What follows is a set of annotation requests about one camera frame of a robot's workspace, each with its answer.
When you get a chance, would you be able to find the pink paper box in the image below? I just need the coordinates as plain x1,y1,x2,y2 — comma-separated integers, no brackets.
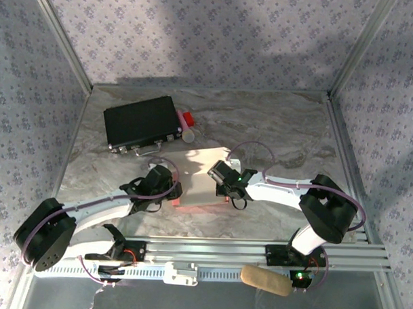
160,144,235,210

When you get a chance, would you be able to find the pink microphone with mesh head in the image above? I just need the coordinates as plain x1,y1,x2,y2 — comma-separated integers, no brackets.
174,108,197,143

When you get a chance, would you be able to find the black ribbed carrying case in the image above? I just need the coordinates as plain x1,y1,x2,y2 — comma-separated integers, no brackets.
101,93,184,158

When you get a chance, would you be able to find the white plastic clip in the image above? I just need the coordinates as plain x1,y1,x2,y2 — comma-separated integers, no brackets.
163,261,199,287

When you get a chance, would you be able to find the tan foam pad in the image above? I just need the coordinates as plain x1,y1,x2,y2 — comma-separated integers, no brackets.
239,264,294,297

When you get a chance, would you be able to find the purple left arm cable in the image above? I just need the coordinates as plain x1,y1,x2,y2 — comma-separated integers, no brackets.
21,151,182,273

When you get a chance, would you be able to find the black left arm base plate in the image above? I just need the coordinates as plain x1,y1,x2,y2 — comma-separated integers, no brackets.
83,237,147,264

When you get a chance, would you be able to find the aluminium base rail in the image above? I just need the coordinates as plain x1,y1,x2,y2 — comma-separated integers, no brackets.
22,232,393,274

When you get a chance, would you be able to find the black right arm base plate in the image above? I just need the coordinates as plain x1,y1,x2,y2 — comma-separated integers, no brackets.
264,243,328,268

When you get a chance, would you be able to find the white slotted cable duct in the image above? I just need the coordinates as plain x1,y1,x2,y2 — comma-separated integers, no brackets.
32,260,296,288

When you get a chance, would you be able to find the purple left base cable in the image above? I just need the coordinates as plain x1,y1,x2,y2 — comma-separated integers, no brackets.
77,254,118,288

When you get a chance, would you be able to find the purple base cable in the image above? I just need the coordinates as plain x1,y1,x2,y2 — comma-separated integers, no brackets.
77,254,118,288
296,245,332,295

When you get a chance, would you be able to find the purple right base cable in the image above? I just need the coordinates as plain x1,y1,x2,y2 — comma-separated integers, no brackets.
296,245,332,295

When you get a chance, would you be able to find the aluminium frame post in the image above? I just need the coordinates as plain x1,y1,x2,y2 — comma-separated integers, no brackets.
25,0,97,92
328,0,398,101

